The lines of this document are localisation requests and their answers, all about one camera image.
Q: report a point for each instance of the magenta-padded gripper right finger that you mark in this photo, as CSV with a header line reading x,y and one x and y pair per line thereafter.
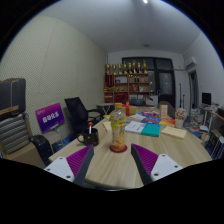
x,y
165,166

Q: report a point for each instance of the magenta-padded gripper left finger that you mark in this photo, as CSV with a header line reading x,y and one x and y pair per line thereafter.
x,y
58,166

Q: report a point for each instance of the yellow-labelled clear drink bottle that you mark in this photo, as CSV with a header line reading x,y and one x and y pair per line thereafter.
x,y
118,131

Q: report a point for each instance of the black glossy chair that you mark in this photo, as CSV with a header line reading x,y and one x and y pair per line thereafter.
x,y
41,148

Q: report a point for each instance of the pale yellow notebook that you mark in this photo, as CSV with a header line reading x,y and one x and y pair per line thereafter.
x,y
174,132

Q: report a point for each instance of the teal book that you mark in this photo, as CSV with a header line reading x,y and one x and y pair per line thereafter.
x,y
151,130

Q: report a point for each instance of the orange book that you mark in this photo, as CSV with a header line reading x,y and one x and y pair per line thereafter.
x,y
167,121

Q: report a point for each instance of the white book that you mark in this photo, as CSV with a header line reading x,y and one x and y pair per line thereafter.
x,y
135,127

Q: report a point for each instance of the purple sign board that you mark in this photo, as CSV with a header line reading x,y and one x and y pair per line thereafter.
x,y
50,117

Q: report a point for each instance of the potted pink flowers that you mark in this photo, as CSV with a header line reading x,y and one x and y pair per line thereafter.
x,y
180,118

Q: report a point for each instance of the blue printed book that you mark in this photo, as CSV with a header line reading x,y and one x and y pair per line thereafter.
x,y
150,117

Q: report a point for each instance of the red-tipped white stirrer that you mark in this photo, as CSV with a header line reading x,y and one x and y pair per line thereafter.
x,y
90,126

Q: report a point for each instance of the flat round red coaster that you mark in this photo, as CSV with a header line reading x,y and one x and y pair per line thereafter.
x,y
113,151

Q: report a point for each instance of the orange standing box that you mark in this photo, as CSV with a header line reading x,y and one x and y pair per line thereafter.
x,y
163,111

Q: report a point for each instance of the black office chair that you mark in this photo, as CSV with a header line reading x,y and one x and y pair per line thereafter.
x,y
76,113

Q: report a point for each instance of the kraft paper notebook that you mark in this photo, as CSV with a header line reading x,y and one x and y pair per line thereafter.
x,y
106,126

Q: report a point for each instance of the yellow gift box red ribbon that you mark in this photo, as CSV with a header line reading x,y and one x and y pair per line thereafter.
x,y
130,110

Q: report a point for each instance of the cluttered side desk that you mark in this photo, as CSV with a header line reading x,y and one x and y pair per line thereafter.
x,y
215,116

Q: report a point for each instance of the small round white table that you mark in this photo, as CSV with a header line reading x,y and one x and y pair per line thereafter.
x,y
105,105

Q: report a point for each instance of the black computer monitor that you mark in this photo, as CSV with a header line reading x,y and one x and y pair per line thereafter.
x,y
206,99

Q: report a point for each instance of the dark glass door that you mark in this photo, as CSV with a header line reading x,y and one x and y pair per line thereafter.
x,y
165,83

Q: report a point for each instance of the wooden shelf unit with trophies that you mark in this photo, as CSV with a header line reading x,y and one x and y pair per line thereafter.
x,y
128,85

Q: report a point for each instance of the ceiling strip light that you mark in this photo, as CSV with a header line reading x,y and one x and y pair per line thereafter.
x,y
145,1

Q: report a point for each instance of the white wall air conditioner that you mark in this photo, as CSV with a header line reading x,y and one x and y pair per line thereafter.
x,y
190,62

